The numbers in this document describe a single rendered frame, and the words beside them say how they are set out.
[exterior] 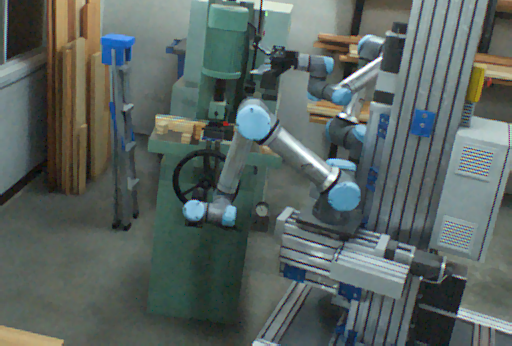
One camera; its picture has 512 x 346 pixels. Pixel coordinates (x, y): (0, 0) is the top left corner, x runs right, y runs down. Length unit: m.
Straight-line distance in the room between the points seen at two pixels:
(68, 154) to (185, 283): 1.51
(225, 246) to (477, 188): 1.17
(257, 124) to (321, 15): 3.06
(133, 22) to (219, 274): 2.85
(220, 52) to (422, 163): 0.97
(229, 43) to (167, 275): 1.15
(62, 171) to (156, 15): 1.67
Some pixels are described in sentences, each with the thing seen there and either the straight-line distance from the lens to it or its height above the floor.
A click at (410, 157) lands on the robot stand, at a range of 2.52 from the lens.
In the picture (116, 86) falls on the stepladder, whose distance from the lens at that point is 3.65.
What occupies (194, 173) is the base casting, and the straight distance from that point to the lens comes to 2.85.
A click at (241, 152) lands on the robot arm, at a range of 2.36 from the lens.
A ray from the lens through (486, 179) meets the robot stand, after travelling 2.47.
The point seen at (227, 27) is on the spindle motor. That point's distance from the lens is 2.74.
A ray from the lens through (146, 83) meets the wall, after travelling 5.44.
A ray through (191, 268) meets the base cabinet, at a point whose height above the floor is 0.28.
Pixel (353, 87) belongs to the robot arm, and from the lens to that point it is 2.70.
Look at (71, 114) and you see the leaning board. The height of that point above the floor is 0.55.
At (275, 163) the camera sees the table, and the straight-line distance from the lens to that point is 2.82.
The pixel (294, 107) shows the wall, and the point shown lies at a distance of 5.29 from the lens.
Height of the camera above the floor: 1.86
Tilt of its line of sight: 17 degrees down
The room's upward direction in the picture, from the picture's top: 7 degrees clockwise
